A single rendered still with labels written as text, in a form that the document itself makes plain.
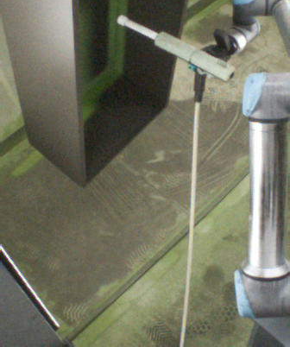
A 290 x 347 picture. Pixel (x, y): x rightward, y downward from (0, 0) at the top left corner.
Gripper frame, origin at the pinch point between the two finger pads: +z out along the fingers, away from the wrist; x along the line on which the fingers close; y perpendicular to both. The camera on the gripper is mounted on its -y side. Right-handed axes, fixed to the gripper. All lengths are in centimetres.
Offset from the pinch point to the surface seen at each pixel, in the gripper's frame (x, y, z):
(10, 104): 118, 91, 0
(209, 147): 17, 104, -54
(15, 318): -5, 27, 95
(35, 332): -6, 44, 92
